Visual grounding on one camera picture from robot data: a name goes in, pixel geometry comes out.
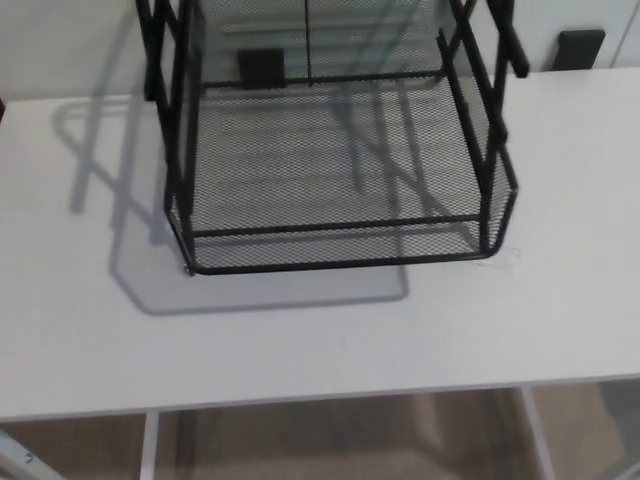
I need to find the black mesh file tray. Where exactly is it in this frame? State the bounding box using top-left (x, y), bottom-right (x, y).
top-left (167, 0), bottom-right (519, 277)

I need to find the clear tape piece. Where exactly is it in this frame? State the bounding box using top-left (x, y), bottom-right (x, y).
top-left (487, 245), bottom-right (522, 272)

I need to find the black metal file rack frame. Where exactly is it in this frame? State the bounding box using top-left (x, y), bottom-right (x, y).
top-left (134, 0), bottom-right (531, 275)

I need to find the black wall bracket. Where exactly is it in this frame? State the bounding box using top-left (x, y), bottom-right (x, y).
top-left (238, 48), bottom-right (287, 91)
top-left (553, 29), bottom-right (607, 72)

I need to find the white desk leg frame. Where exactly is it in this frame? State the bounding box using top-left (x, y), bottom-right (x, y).
top-left (139, 409), bottom-right (162, 480)
top-left (518, 387), bottom-right (558, 480)

